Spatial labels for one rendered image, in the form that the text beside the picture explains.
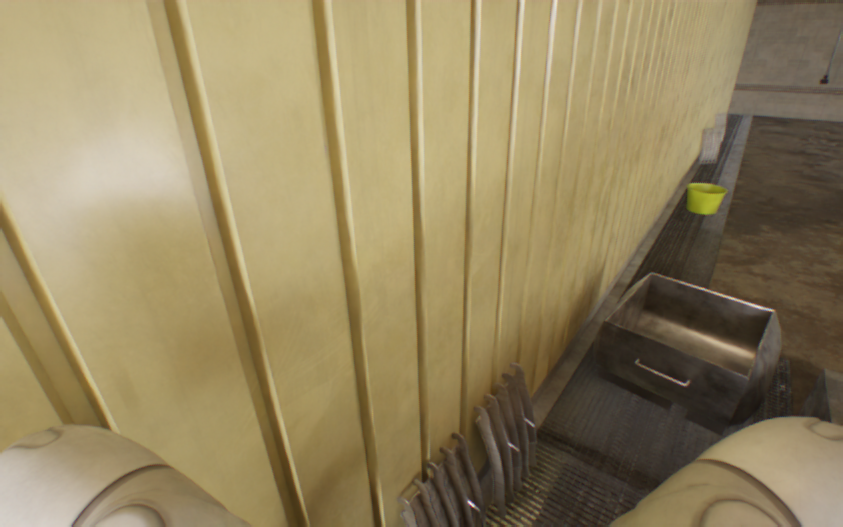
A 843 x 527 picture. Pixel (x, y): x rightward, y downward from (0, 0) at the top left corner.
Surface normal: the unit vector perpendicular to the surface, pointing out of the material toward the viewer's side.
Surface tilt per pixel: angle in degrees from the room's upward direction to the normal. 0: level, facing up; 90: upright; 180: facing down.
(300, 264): 90
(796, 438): 14
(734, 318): 88
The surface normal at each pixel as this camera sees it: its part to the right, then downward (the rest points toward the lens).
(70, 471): -0.02, -0.87
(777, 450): -0.11, -0.96
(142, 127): 0.80, 0.26
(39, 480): -0.17, -0.74
